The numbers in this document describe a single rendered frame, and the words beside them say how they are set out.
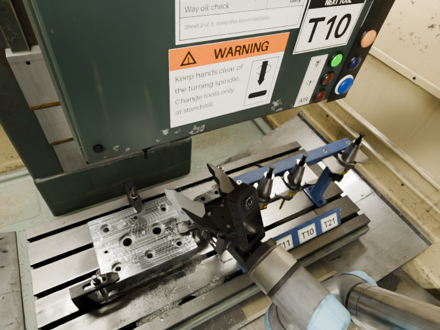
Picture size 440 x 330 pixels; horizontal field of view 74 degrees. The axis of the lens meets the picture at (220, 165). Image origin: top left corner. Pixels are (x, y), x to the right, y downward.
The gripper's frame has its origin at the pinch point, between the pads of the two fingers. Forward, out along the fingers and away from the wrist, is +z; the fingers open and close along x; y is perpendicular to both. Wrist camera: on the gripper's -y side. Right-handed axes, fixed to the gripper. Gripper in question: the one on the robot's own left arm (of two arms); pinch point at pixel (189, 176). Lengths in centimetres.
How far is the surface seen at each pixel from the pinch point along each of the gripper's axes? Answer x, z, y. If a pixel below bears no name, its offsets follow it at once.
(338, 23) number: 15.7, -8.8, -29.7
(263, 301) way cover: 20, -24, 66
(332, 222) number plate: 55, -23, 49
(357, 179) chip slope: 93, -17, 58
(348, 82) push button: 22.3, -11.7, -20.1
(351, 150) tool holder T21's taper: 54, -14, 16
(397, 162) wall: 93, -25, 38
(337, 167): 50, -14, 21
